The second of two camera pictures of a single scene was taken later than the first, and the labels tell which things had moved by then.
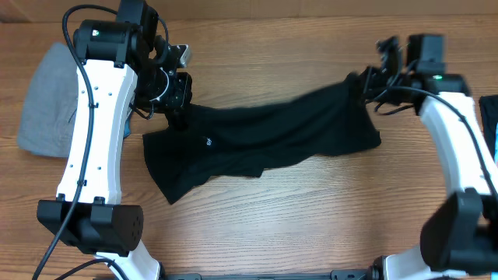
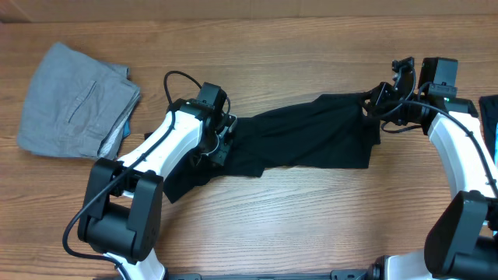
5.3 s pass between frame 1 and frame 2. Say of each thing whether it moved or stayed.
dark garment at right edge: stayed
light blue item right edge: stayed
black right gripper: moved
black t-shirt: moved
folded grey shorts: stayed
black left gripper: moved
